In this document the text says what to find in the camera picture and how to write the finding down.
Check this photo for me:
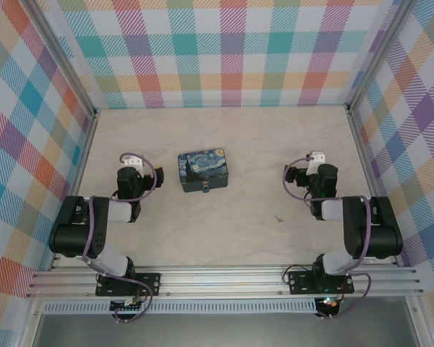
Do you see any starry night print tin box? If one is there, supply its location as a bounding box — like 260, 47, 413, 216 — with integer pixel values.
177, 147, 229, 194

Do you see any small circuit board with lights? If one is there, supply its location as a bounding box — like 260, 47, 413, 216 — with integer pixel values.
315, 295, 340, 312

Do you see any small black circuit board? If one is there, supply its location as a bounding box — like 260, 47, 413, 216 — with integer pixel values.
109, 296, 146, 313

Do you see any grey metal shelf plate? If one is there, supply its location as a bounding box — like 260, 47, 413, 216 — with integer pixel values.
31, 296, 421, 347

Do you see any purple right wrist camera cable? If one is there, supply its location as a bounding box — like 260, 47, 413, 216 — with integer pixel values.
282, 155, 314, 202

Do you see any purple wrist camera cable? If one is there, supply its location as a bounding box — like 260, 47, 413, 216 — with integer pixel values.
119, 153, 158, 202
282, 155, 314, 202

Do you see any purple left wrist camera cable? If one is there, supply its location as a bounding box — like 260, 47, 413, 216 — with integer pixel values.
119, 153, 158, 202

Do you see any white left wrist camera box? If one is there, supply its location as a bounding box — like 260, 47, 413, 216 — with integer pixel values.
124, 154, 146, 170

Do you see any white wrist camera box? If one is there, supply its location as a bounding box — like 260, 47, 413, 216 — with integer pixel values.
307, 150, 327, 168
124, 154, 146, 170

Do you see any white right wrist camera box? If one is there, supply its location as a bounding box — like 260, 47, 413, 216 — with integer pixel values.
307, 150, 327, 168

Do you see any aluminium side rail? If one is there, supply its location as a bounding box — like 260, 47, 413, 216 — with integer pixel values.
48, 107, 101, 271
344, 103, 401, 267

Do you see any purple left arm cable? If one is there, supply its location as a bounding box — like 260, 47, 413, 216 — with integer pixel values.
81, 195, 155, 324

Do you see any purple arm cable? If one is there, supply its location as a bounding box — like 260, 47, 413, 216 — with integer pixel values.
81, 195, 155, 324
318, 195, 373, 321

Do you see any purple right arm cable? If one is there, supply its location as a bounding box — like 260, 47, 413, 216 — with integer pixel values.
318, 195, 373, 321

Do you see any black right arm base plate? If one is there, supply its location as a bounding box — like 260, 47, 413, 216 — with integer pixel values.
286, 270, 356, 296

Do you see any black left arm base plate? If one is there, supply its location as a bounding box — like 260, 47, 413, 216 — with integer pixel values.
95, 272, 161, 298

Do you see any long aluminium base rail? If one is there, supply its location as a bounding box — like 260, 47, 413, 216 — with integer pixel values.
24, 265, 426, 299

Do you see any white slotted cable duct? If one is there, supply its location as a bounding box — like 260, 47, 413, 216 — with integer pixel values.
42, 299, 320, 315

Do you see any aluminium frame post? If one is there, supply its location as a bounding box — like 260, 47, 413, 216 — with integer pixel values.
346, 0, 414, 110
22, 0, 99, 120

